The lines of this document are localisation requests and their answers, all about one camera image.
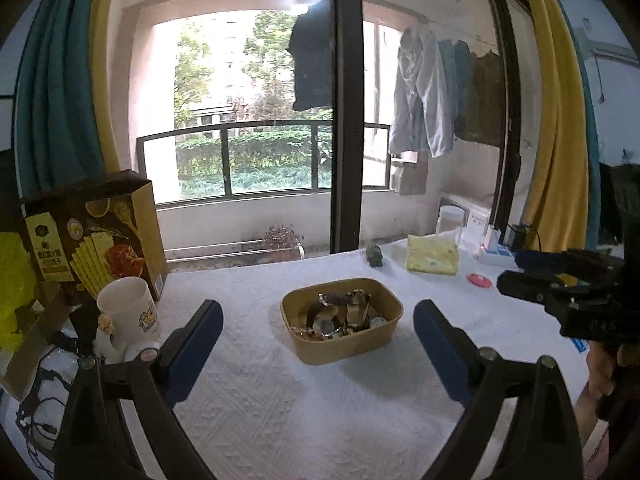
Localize brown strap wristwatch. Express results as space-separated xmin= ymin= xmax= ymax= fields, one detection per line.
xmin=346 ymin=289 xmax=371 ymax=330

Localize right hand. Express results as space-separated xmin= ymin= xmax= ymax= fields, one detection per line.
xmin=586 ymin=341 xmax=622 ymax=401

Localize white earbuds case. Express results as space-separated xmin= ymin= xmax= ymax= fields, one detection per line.
xmin=124 ymin=340 xmax=160 ymax=362

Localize white cartoon mug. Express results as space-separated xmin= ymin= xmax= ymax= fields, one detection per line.
xmin=93 ymin=276 xmax=160 ymax=364

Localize yellow curtain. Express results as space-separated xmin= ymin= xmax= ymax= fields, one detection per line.
xmin=524 ymin=0 xmax=589 ymax=252

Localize white power strip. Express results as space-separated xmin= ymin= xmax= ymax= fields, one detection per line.
xmin=475 ymin=226 xmax=516 ymax=269

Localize red round lid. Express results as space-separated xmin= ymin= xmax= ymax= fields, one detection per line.
xmin=466 ymin=273 xmax=492 ymax=288

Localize yellow tissue pack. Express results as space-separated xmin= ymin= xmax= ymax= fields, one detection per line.
xmin=406 ymin=235 xmax=459 ymax=275

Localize clear plastic jar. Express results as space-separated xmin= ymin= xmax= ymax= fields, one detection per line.
xmin=436 ymin=205 xmax=465 ymax=245

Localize yellow brown snack box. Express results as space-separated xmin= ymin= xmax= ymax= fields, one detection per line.
xmin=25 ymin=170 xmax=168 ymax=304

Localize neon yellow plastic bag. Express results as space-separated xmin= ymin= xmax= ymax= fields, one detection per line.
xmin=0 ymin=232 xmax=37 ymax=352

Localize tan rectangular tray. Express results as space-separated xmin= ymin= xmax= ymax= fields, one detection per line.
xmin=280 ymin=278 xmax=404 ymax=365

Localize green frog figurine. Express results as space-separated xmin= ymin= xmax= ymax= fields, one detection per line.
xmin=364 ymin=244 xmax=384 ymax=268

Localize dried flower pot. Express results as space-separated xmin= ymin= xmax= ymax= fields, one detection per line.
xmin=262 ymin=224 xmax=305 ymax=262

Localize black balcony railing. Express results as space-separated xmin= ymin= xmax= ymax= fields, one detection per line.
xmin=135 ymin=119 xmax=393 ymax=206

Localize dark hanging garment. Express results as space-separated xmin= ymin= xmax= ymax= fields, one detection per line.
xmin=438 ymin=40 xmax=506 ymax=148

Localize light blue hanging shirt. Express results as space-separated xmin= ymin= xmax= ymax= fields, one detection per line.
xmin=388 ymin=23 xmax=454 ymax=158

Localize teal curtain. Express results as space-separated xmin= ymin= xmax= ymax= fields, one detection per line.
xmin=14 ymin=0 xmax=105 ymax=200

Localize dark hanging t-shirt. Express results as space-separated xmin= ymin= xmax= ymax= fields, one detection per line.
xmin=286 ymin=0 xmax=334 ymax=112

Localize black cables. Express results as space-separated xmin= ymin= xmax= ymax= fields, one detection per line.
xmin=14 ymin=343 xmax=76 ymax=476

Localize black door frame post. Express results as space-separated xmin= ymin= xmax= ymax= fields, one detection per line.
xmin=330 ymin=0 xmax=364 ymax=254

